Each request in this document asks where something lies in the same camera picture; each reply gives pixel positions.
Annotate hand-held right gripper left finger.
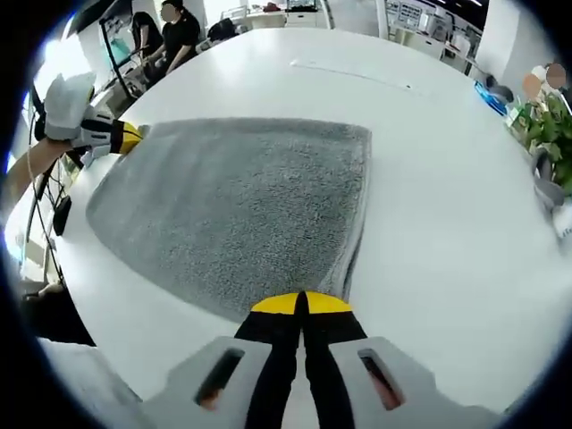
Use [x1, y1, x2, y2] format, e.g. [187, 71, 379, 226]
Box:
[142, 292, 306, 429]

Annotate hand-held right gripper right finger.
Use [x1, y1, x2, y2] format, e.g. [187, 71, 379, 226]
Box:
[299, 290, 448, 429]

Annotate grey towel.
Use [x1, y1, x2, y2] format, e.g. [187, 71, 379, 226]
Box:
[85, 116, 374, 324]

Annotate black device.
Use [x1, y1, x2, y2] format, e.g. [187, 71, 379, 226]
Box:
[53, 195, 73, 237]

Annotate person's white clothing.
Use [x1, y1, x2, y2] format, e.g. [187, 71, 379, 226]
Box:
[38, 337, 147, 429]

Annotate white spray bottle blue top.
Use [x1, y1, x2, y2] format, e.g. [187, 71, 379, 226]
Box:
[553, 209, 572, 245]

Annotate grey plant pot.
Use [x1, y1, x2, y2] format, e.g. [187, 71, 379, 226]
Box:
[531, 149, 568, 207]

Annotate blue packet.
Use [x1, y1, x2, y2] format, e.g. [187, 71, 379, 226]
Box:
[473, 79, 513, 115]

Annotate green potted plant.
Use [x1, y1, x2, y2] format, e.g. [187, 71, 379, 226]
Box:
[509, 91, 572, 198]

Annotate black metal frame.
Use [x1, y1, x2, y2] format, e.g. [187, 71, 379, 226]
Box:
[98, 20, 140, 98]

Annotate black cable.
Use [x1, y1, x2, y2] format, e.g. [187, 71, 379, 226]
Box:
[26, 172, 66, 287]

